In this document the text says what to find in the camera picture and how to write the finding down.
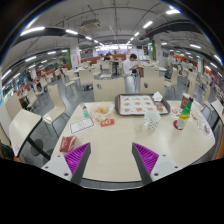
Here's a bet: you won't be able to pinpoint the white framed card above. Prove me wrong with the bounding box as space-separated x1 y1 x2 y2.
68 116 96 135

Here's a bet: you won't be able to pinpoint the beige side table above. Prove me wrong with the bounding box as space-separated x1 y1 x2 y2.
7 108 52 161

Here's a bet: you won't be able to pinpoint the small red sachet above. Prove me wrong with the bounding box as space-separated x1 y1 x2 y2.
100 118 116 128

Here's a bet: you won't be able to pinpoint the printed red white leaflet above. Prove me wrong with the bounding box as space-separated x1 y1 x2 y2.
170 106 183 120

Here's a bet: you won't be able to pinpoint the red paper carton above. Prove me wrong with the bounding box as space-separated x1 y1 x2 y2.
179 92 191 110

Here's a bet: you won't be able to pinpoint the dark tray with paper liner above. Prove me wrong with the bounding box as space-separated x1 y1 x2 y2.
114 93 171 117

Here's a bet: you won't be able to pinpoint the red paper packet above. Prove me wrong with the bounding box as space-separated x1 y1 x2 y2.
59 135 78 153

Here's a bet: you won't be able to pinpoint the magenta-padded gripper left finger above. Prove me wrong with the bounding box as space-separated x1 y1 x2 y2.
41 142 92 186

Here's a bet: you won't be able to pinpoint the small clear bottle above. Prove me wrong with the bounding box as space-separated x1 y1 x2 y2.
80 102 90 119

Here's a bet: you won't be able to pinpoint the crumpled white tissue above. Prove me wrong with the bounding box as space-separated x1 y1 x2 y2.
152 91 164 102

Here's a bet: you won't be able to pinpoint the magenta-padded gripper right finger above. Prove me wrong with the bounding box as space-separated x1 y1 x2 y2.
131 142 183 186

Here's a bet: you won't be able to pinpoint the clear plastic wrapper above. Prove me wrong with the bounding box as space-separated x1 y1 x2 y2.
195 114 215 138

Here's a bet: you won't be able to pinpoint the ceiling lights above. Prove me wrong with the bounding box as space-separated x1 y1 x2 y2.
1 8 224 81

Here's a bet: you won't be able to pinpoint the flat round red coaster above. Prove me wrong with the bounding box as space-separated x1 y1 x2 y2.
172 119 188 131

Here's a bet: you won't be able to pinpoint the clear plastic bag with food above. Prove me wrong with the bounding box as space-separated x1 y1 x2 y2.
89 101 116 123

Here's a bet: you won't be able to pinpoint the ceiling air conditioner unit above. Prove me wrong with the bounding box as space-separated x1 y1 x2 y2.
80 18 101 30

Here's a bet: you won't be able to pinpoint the beige wooden chair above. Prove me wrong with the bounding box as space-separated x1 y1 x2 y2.
92 77 126 103
42 84 67 127
139 76 166 97

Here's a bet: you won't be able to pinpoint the green yellow drink bottle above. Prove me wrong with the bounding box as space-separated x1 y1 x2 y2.
176 96 195 131

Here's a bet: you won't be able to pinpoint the white dotted paper cup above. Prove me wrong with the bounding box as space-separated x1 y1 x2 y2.
143 110 162 131

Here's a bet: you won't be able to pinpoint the group of beige chairs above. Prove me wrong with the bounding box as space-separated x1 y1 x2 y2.
24 59 116 101

